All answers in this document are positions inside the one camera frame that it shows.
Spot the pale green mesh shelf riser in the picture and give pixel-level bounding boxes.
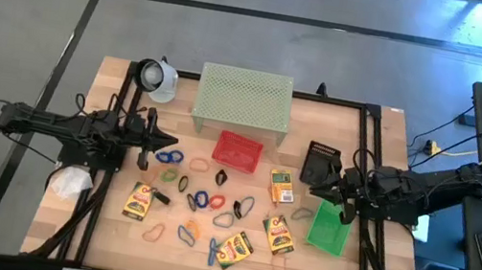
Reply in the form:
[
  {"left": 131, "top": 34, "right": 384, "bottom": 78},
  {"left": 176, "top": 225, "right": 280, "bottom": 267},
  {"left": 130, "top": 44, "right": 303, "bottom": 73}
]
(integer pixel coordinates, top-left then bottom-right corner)
[{"left": 187, "top": 59, "right": 299, "bottom": 149}]

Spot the yellow power plug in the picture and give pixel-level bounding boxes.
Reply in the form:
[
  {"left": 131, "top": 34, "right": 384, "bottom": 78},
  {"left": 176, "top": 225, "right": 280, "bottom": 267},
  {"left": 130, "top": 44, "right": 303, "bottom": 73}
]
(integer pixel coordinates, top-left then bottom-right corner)
[{"left": 423, "top": 139, "right": 444, "bottom": 158}]

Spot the yellow coil wrist keychain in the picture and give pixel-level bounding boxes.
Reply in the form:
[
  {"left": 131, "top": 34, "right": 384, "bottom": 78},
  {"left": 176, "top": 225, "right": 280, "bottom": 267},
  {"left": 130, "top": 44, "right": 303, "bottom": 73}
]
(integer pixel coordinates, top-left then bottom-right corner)
[{"left": 183, "top": 217, "right": 204, "bottom": 241}]

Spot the blue coil wrist keychain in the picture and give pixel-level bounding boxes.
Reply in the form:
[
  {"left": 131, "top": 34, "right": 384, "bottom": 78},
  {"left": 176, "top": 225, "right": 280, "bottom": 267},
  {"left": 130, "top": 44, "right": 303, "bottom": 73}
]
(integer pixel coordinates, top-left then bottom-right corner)
[
  {"left": 153, "top": 147, "right": 172, "bottom": 166},
  {"left": 167, "top": 148, "right": 186, "bottom": 167},
  {"left": 192, "top": 188, "right": 212, "bottom": 212}
]

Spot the orange rubber band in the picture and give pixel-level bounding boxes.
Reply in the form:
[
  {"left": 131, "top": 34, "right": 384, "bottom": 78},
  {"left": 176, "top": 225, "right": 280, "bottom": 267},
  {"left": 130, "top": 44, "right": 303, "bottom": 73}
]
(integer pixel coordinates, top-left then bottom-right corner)
[
  {"left": 268, "top": 251, "right": 291, "bottom": 270},
  {"left": 187, "top": 155, "right": 212, "bottom": 174},
  {"left": 139, "top": 162, "right": 163, "bottom": 187},
  {"left": 140, "top": 219, "right": 168, "bottom": 246}
]

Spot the black floor cable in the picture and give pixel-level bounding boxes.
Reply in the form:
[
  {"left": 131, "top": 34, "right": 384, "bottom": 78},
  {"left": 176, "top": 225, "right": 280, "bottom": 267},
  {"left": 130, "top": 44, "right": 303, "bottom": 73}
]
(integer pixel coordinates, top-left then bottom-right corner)
[{"left": 406, "top": 95, "right": 477, "bottom": 158}]

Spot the green coil wrist keychain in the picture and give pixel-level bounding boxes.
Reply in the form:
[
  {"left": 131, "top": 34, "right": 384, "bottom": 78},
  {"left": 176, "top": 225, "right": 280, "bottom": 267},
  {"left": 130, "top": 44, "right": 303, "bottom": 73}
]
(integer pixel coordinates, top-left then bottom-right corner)
[{"left": 159, "top": 166, "right": 180, "bottom": 185}]

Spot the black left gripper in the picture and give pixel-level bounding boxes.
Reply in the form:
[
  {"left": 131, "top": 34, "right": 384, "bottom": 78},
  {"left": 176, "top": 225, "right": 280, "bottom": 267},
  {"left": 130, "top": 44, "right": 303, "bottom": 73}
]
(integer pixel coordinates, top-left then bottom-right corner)
[{"left": 122, "top": 104, "right": 183, "bottom": 175}]

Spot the red plastic basket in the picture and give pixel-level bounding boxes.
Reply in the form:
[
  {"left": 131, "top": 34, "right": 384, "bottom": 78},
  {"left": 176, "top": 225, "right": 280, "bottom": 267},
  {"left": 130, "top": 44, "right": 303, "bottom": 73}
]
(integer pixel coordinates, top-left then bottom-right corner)
[{"left": 209, "top": 128, "right": 266, "bottom": 177}]

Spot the grey green rubber band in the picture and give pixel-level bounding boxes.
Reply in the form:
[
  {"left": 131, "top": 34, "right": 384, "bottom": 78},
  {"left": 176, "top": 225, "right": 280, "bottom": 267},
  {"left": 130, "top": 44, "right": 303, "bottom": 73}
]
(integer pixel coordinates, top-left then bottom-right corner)
[{"left": 288, "top": 204, "right": 316, "bottom": 225}]

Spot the white crumpled plastic bag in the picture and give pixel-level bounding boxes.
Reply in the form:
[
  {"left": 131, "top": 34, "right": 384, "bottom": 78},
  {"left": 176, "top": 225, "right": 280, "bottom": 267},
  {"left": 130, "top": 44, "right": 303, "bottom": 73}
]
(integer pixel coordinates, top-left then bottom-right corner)
[{"left": 47, "top": 163, "right": 97, "bottom": 205}]

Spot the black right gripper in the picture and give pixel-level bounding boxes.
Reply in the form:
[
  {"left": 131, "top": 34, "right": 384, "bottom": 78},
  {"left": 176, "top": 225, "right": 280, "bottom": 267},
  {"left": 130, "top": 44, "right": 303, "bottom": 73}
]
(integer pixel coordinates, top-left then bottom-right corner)
[{"left": 305, "top": 160, "right": 367, "bottom": 228}]

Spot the green plastic basket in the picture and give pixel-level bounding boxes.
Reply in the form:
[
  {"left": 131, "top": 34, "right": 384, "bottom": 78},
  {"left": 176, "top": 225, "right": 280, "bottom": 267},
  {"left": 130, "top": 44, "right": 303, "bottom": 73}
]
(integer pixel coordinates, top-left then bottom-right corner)
[{"left": 302, "top": 195, "right": 357, "bottom": 259}]

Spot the wide black silicone wristband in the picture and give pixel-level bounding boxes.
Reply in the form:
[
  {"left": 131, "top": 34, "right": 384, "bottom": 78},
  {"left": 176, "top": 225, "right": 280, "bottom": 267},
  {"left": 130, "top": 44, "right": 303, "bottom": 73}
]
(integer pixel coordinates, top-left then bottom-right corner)
[{"left": 213, "top": 168, "right": 231, "bottom": 189}]

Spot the yellow green Crayola crayon box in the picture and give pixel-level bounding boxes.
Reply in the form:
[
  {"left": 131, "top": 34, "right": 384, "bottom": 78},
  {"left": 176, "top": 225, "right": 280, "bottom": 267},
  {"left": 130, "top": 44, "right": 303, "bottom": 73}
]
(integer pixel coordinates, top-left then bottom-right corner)
[
  {"left": 212, "top": 227, "right": 258, "bottom": 270},
  {"left": 265, "top": 166, "right": 300, "bottom": 208},
  {"left": 256, "top": 212, "right": 301, "bottom": 259},
  {"left": 120, "top": 179, "right": 157, "bottom": 224}
]

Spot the blue rubber band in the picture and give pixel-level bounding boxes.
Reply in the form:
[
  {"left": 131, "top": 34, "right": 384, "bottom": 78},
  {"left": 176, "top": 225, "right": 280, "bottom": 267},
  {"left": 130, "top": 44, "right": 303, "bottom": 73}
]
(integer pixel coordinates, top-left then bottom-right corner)
[
  {"left": 205, "top": 236, "right": 221, "bottom": 269},
  {"left": 237, "top": 194, "right": 257, "bottom": 220},
  {"left": 211, "top": 209, "right": 237, "bottom": 231},
  {"left": 174, "top": 223, "right": 199, "bottom": 249}
]

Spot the black plastic basket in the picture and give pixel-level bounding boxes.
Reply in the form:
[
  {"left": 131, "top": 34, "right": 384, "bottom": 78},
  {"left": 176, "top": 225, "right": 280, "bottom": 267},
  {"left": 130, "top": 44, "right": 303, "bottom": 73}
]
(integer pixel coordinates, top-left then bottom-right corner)
[{"left": 297, "top": 139, "right": 346, "bottom": 191}]

